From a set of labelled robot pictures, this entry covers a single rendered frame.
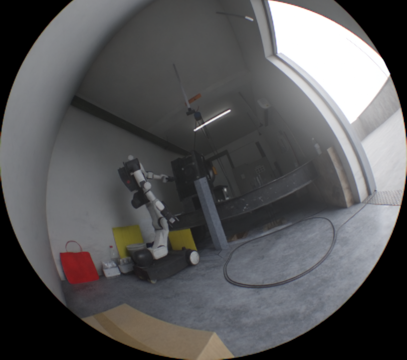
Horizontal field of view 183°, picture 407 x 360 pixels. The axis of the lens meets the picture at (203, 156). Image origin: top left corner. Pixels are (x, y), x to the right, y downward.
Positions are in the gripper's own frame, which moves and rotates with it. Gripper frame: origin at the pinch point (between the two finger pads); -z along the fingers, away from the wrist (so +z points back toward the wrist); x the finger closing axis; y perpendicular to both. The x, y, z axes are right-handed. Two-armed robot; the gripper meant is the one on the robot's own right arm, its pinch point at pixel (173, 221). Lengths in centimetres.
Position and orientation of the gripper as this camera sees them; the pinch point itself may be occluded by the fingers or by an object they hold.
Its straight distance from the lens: 147.8
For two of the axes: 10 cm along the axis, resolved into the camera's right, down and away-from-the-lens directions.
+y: -5.5, 3.1, 7.8
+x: 6.0, -5.1, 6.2
